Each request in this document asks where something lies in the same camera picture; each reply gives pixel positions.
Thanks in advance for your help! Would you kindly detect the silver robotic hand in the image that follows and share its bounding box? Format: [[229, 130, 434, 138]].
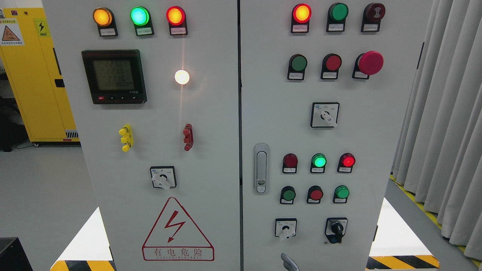
[[281, 253, 300, 271]]

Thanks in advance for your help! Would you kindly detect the lower green start push button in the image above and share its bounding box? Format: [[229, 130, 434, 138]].
[[279, 186, 296, 205]]

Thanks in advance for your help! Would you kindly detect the lower red push button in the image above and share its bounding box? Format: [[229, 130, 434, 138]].
[[306, 185, 324, 204]]

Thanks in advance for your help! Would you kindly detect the red push button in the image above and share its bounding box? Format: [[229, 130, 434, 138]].
[[306, 185, 324, 204], [320, 53, 342, 79]]

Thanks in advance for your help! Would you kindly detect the lower right green push button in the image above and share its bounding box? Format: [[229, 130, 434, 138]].
[[333, 185, 351, 204]]

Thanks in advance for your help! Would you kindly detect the upper green push button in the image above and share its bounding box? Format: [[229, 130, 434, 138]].
[[287, 54, 308, 81]]

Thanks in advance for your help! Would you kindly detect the upper red push button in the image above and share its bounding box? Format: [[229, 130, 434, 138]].
[[320, 53, 342, 79]]

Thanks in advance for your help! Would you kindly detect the red emergency stop mushroom button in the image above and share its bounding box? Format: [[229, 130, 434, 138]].
[[352, 51, 384, 79]]

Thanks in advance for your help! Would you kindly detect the left red indicator lamp lower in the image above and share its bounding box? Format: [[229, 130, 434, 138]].
[[282, 153, 298, 174]]

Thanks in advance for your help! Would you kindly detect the red indicator lamp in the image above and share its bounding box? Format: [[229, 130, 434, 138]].
[[336, 153, 356, 174], [282, 153, 298, 174]]

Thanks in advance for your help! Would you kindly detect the middle green indicator lamp lower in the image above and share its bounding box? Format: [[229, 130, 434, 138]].
[[310, 153, 327, 174]]

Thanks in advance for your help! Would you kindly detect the red electric hazard warning sticker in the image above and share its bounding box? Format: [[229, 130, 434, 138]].
[[142, 197, 215, 261]]

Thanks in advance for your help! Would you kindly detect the right red indicator lamp lower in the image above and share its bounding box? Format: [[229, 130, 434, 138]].
[[336, 153, 356, 174]]

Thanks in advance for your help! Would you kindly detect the grey electrical control cabinet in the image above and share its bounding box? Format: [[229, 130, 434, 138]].
[[41, 0, 435, 271]]

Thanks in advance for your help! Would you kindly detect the red terminal connector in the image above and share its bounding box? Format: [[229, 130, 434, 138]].
[[183, 123, 194, 151]]

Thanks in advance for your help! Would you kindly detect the grey curtain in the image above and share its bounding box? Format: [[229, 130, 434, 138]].
[[392, 0, 482, 260]]

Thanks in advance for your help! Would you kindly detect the yellow terminal connector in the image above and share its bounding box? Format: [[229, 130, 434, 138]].
[[119, 125, 134, 152]]

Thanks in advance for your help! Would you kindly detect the white lit indicator lamp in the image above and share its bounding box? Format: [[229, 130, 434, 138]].
[[174, 69, 191, 85]]

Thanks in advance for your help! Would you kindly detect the red-orange indicator lamp right door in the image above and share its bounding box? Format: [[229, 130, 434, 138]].
[[291, 3, 312, 33]]

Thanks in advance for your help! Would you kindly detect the red-orange indicator lamp door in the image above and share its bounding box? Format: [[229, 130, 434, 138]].
[[291, 3, 312, 33], [166, 6, 188, 35]]

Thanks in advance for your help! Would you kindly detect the black digital power meter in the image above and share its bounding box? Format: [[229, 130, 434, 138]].
[[81, 49, 147, 105]]

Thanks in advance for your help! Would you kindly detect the green indicator lamp top right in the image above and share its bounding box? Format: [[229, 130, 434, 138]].
[[326, 2, 348, 32]]

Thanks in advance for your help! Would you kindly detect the dark red buzzer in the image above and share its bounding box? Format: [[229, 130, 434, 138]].
[[360, 2, 386, 32]]

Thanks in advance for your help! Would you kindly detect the red-orange indicator lamp left door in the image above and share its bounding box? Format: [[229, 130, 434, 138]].
[[166, 6, 188, 35]]

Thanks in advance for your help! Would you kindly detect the lit green indicator lamp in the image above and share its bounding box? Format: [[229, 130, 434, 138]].
[[130, 6, 154, 36]]

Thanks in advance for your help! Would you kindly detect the orange indicator lamp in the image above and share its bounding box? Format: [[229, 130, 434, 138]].
[[93, 7, 118, 37]]

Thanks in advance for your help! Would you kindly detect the yellow safety cabinet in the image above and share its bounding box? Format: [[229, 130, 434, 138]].
[[0, 8, 79, 145]]

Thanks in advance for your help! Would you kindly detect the bottom left rotary selector switch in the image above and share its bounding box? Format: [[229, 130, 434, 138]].
[[275, 218, 297, 241]]

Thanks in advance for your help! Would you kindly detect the black key selector switch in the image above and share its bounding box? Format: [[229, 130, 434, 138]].
[[324, 217, 348, 244]]

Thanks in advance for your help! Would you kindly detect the grey cabinet door handle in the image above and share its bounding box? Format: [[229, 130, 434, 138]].
[[254, 143, 270, 194]]

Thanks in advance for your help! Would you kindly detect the left door rotary selector switch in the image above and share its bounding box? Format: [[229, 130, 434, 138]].
[[150, 166, 177, 189]]

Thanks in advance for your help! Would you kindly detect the upper right rotary selector switch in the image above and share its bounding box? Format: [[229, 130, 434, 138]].
[[310, 102, 340, 128]]

